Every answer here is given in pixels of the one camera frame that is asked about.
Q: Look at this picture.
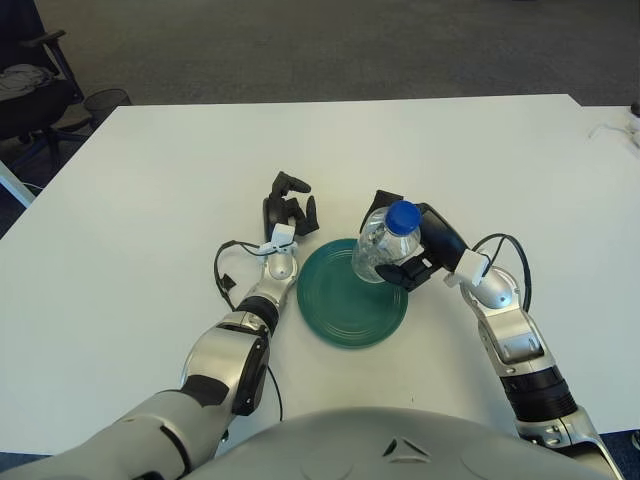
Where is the grey robot torso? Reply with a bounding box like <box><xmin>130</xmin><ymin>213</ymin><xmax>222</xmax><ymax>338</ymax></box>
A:
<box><xmin>187</xmin><ymin>407</ymin><xmax>616</xmax><ymax>480</ymax></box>

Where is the grey cloth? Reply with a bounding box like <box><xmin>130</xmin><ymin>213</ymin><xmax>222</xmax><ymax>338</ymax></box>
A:
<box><xmin>0</xmin><ymin>63</ymin><xmax>51</xmax><ymax>99</ymax></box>

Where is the green round plate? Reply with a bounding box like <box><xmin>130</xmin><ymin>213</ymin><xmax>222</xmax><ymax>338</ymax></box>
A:
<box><xmin>296</xmin><ymin>238</ymin><xmax>410</xmax><ymax>351</ymax></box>

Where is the black wire mesh wastebasket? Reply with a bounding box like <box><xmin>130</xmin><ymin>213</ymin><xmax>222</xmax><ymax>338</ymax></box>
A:
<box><xmin>82</xmin><ymin>88</ymin><xmax>133</xmax><ymax>119</ymax></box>

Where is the thin white cable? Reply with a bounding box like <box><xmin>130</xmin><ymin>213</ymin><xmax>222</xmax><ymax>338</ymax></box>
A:
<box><xmin>587</xmin><ymin>122</ymin><xmax>636</xmax><ymax>141</ymax></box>

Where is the clear bottle with blue cap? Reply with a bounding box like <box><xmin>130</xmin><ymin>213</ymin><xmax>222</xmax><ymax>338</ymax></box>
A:
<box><xmin>351</xmin><ymin>200</ymin><xmax>423</xmax><ymax>284</ymax></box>

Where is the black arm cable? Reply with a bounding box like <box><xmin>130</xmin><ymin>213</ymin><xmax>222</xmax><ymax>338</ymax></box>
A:
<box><xmin>213</xmin><ymin>240</ymin><xmax>285</xmax><ymax>446</ymax></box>
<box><xmin>472</xmin><ymin>233</ymin><xmax>532</xmax><ymax>311</ymax></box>

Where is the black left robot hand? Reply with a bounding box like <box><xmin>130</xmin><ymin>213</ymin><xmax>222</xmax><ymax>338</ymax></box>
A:
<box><xmin>261</xmin><ymin>171</ymin><xmax>320</xmax><ymax>244</ymax></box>

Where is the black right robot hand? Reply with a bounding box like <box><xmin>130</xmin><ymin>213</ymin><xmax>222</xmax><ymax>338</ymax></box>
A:
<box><xmin>357</xmin><ymin>189</ymin><xmax>471</xmax><ymax>294</ymax></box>

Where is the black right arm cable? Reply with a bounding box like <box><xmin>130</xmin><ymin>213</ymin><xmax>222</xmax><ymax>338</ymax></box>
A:
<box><xmin>472</xmin><ymin>233</ymin><xmax>532</xmax><ymax>311</ymax></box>

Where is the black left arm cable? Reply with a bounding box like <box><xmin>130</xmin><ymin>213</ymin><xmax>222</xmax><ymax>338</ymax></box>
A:
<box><xmin>213</xmin><ymin>240</ymin><xmax>285</xmax><ymax>446</ymax></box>

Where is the white table leg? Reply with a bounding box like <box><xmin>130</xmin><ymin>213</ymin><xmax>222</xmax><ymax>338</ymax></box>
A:
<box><xmin>0</xmin><ymin>162</ymin><xmax>35</xmax><ymax>209</ymax></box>

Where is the black office chair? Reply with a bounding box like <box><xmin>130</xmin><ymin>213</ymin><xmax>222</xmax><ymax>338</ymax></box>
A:
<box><xmin>0</xmin><ymin>0</ymin><xmax>94</xmax><ymax>166</ymax></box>

